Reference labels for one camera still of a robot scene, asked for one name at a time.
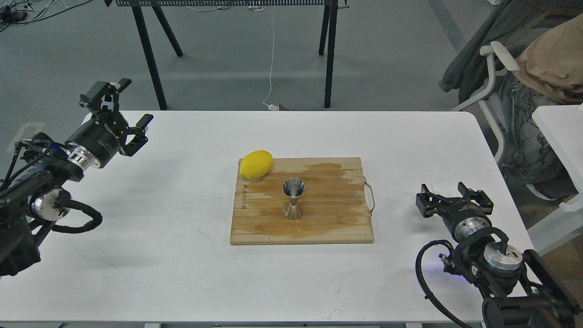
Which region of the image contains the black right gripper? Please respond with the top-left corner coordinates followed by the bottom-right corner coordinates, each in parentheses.
top-left (415, 181), bottom-right (494, 243)

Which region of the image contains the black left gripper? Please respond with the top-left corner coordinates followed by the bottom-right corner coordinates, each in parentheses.
top-left (65, 77), bottom-right (154, 169)

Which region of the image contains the steel double jigger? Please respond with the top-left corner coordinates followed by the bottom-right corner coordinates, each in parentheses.
top-left (282, 177), bottom-right (305, 220)

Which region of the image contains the small clear glass beaker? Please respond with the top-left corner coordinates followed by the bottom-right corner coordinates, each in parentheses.
top-left (427, 180), bottom-right (457, 198)

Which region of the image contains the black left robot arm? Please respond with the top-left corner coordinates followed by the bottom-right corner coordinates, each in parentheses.
top-left (0, 78), bottom-right (153, 276)

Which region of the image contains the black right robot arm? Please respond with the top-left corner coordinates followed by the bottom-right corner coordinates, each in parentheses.
top-left (415, 182), bottom-right (581, 328)

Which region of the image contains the wooden cutting board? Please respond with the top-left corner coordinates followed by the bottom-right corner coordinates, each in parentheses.
top-left (230, 157), bottom-right (373, 246)

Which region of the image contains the white side table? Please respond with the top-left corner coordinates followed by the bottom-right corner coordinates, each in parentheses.
top-left (533, 104), bottom-right (583, 193)

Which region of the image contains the yellow lemon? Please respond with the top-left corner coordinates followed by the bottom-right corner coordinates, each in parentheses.
top-left (239, 150), bottom-right (273, 180)

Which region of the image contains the white office chair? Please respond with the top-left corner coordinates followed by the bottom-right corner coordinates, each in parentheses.
top-left (455, 41), bottom-right (578, 201)

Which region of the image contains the seated person in brown shirt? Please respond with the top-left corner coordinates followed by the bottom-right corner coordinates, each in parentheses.
top-left (440, 0), bottom-right (583, 105)

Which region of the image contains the floor cables bundle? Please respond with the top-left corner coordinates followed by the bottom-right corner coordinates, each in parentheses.
top-left (0, 0), bottom-right (94, 31)

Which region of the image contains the white hanging cable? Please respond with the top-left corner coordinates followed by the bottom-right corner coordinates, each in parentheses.
top-left (261, 7), bottom-right (280, 111)

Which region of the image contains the black metal frame table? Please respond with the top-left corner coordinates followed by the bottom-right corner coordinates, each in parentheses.
top-left (105, 0), bottom-right (349, 110)

